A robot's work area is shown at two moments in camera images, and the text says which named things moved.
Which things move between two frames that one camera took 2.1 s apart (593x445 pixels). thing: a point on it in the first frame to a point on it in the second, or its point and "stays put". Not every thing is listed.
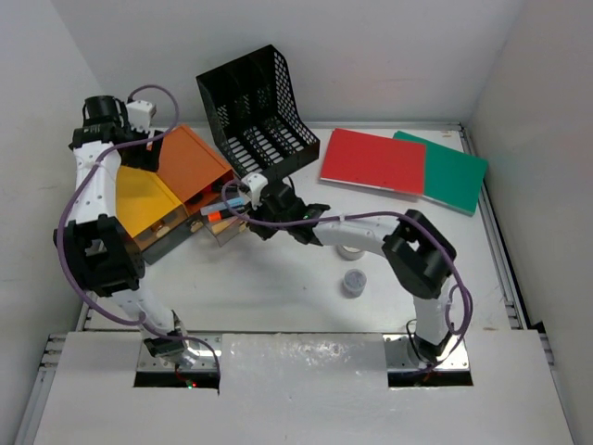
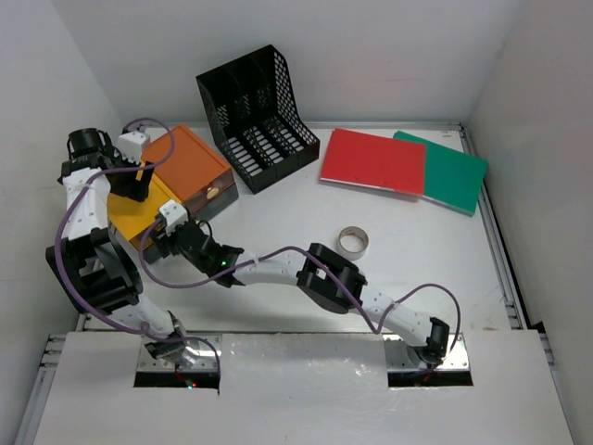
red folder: [373, 160] stays put
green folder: [452, 178] stays put
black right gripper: [262, 231] to [166, 243]
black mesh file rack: [252, 109] stays put
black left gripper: [145, 159] to [135, 190]
